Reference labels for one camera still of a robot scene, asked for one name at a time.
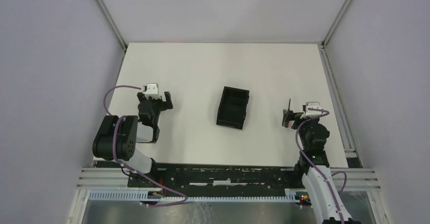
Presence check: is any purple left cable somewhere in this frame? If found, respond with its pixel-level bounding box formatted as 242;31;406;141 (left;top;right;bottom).
103;85;189;208

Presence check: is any purple cable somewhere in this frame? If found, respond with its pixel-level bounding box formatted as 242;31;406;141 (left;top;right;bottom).
103;85;189;208
295;107;347;224

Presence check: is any black mounting base plate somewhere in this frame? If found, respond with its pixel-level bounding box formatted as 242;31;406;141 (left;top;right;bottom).
147;163;304;198

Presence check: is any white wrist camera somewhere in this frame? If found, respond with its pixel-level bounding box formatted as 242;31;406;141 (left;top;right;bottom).
300;101;323;119
141;83;161;99

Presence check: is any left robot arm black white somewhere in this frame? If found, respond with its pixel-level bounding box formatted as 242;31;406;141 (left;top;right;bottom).
92;91;173;174

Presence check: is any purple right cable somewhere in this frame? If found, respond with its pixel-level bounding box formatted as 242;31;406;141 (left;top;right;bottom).
295;107;347;224

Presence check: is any black plastic bin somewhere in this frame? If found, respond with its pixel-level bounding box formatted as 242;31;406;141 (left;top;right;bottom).
216;86;249;130

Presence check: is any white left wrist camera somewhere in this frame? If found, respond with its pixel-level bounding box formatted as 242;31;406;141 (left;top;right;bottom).
141;83;161;99

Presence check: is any aluminium front rail frame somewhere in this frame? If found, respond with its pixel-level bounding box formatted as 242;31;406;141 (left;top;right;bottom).
77;168;381;192

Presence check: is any white slotted cable duct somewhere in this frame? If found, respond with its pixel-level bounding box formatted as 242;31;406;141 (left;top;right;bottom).
89;190;301;203

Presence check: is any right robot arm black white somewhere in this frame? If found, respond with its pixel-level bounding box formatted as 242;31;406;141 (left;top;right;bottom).
282;107;360;223

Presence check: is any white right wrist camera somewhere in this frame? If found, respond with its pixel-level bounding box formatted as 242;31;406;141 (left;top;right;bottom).
300;101;323;119

